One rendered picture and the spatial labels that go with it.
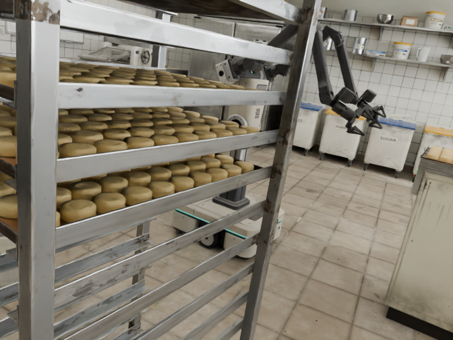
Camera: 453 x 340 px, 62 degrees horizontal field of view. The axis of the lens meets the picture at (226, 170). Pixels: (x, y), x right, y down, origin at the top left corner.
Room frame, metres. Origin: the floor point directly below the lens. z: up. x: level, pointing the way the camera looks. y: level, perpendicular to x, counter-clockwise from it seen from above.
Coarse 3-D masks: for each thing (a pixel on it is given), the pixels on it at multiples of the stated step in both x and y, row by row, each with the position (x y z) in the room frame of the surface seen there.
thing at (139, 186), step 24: (144, 168) 0.75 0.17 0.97; (168, 168) 0.77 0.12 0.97; (192, 168) 0.81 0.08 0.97; (216, 168) 0.82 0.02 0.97; (240, 168) 0.85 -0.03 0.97; (0, 192) 0.51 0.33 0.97; (72, 192) 0.57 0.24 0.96; (96, 192) 0.58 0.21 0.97; (120, 192) 0.62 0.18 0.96; (144, 192) 0.60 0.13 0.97; (168, 192) 0.63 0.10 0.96; (0, 216) 0.48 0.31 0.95; (72, 216) 0.49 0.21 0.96
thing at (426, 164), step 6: (420, 156) 1.80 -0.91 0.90; (420, 162) 1.79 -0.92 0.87; (426, 162) 1.78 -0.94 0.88; (432, 162) 1.77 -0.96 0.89; (438, 162) 1.76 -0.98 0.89; (420, 168) 1.79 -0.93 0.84; (426, 168) 1.78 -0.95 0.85; (432, 168) 1.77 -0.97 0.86; (438, 168) 1.76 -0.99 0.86; (444, 168) 1.74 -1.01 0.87; (450, 168) 1.73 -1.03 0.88; (444, 174) 1.74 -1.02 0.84; (450, 174) 1.73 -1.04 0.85
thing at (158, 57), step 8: (160, 16) 1.13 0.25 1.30; (168, 16) 1.14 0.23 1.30; (152, 48) 1.14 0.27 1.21; (160, 48) 1.13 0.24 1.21; (152, 56) 1.14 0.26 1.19; (160, 56) 1.13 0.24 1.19; (152, 64) 1.14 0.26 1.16; (160, 64) 1.13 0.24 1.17; (144, 224) 1.13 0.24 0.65; (144, 232) 1.13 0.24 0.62; (144, 248) 1.14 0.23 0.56; (144, 272) 1.15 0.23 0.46; (136, 280) 1.13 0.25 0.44; (136, 320) 1.13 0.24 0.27; (128, 328) 1.14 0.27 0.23
